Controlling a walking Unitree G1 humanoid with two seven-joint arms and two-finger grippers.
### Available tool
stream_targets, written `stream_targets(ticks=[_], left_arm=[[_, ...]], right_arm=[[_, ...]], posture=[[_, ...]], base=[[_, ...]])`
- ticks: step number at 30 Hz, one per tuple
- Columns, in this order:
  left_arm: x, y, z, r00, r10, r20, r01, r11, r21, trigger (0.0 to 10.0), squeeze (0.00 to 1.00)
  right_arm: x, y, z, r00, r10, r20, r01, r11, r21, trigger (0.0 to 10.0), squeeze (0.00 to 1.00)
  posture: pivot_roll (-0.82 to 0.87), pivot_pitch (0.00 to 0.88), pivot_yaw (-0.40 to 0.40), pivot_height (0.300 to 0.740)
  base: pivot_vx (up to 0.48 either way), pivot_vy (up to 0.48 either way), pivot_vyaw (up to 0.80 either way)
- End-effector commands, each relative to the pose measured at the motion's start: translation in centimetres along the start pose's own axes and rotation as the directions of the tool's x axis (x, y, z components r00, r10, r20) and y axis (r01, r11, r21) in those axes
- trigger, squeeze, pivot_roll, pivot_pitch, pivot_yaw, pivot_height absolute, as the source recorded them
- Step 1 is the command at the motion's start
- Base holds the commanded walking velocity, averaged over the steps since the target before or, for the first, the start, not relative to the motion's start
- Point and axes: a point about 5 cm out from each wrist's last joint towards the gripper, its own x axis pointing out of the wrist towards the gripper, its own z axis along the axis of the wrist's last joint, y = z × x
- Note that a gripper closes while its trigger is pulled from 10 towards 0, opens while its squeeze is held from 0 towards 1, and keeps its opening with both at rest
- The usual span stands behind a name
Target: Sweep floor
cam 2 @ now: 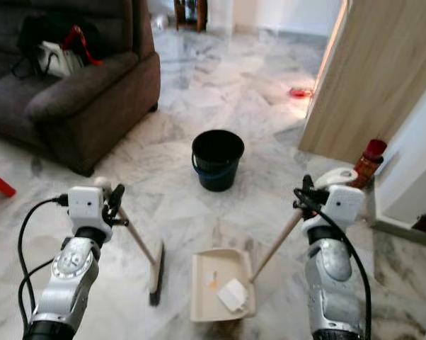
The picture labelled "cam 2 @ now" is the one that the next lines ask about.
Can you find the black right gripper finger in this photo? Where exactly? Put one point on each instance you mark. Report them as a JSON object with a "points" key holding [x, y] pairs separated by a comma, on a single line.
{"points": [[304, 188]]}

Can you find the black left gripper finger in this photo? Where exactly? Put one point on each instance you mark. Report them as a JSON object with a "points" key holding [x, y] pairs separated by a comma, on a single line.
{"points": [[116, 197]]}

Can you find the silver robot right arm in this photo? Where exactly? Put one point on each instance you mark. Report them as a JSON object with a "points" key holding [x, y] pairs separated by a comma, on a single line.
{"points": [[333, 283]]}

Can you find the small red floor object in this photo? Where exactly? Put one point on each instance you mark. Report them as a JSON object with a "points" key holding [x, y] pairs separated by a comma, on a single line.
{"points": [[300, 92]]}

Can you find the red capped brown bottle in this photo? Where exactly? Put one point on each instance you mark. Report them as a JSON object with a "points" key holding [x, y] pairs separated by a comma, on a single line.
{"points": [[372, 152]]}

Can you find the dark grey sofa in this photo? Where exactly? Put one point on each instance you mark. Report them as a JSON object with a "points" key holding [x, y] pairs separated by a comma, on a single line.
{"points": [[85, 110]]}

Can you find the black plastic bucket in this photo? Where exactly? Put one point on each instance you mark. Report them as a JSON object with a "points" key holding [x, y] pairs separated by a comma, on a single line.
{"points": [[218, 156]]}

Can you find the white paper piece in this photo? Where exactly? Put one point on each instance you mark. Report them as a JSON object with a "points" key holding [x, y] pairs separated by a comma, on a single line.
{"points": [[233, 295]]}

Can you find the small orange scrap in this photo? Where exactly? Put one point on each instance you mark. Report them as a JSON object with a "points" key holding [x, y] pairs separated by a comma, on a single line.
{"points": [[212, 282]]}

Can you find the light wooden door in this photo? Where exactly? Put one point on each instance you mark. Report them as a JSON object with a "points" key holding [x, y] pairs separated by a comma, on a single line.
{"points": [[376, 78]]}

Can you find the white bag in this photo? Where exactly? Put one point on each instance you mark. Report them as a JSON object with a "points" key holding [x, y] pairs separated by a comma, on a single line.
{"points": [[61, 60]]}

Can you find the black bag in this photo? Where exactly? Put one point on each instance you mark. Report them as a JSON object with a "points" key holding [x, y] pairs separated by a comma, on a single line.
{"points": [[43, 28]]}

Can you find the dark wooden chair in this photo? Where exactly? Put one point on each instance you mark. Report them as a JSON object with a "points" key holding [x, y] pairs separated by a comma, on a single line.
{"points": [[201, 13]]}

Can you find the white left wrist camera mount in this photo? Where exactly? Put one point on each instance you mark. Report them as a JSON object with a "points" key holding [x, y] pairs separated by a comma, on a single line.
{"points": [[85, 207]]}

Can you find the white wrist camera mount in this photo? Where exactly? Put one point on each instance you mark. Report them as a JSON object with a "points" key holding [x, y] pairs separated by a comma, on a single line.
{"points": [[85, 207], [344, 204]]}

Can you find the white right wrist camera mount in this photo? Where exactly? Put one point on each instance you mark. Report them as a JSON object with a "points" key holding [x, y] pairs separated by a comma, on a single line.
{"points": [[344, 204]]}

